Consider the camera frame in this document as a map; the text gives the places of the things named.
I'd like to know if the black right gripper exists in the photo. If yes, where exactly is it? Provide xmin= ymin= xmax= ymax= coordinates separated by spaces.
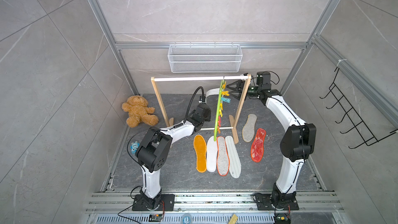
xmin=227 ymin=82 xmax=261 ymax=102

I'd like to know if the yellow fuzzy insole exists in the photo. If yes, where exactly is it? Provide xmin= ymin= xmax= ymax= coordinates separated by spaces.
xmin=193 ymin=135 xmax=207 ymax=173

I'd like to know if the white foam insole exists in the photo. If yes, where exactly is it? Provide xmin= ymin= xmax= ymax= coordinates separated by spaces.
xmin=206 ymin=136 xmax=218 ymax=173

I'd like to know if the grey felt yellow-edged insole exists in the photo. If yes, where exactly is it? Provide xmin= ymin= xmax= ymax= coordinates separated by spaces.
xmin=241 ymin=114 xmax=257 ymax=143

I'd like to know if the grey felt orange-edged insole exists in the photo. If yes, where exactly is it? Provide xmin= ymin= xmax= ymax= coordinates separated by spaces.
xmin=217 ymin=136 xmax=230 ymax=176

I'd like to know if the grey striped insole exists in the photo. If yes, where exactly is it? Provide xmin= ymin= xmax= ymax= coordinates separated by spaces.
xmin=225 ymin=136 xmax=241 ymax=178
xmin=205 ymin=88 xmax=220 ymax=99

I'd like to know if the red orange-edged insole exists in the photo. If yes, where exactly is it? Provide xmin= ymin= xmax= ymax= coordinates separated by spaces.
xmin=250 ymin=128 xmax=266 ymax=163

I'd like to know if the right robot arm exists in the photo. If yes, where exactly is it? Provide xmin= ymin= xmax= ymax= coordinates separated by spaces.
xmin=227 ymin=71 xmax=316 ymax=211

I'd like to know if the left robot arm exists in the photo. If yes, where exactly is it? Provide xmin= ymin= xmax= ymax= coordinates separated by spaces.
xmin=134 ymin=86 xmax=211 ymax=211

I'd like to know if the green round clip hanger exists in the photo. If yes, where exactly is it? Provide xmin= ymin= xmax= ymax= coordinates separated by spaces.
xmin=214 ymin=79 xmax=231 ymax=142

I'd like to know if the brown teddy bear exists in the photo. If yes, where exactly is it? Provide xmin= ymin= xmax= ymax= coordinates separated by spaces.
xmin=122 ymin=95 xmax=159 ymax=128

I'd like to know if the teal robot toy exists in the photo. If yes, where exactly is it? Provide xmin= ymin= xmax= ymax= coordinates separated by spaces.
xmin=130 ymin=142 xmax=140 ymax=154

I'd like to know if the wooden clothes rack frame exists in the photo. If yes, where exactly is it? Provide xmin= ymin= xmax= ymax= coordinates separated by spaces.
xmin=151 ymin=74 xmax=251 ymax=144

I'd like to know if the white wire mesh basket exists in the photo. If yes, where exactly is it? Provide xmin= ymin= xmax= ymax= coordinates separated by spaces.
xmin=167 ymin=44 xmax=243 ymax=73

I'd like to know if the black wall hook rack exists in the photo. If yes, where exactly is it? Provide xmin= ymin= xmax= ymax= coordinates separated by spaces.
xmin=319 ymin=68 xmax=398 ymax=149

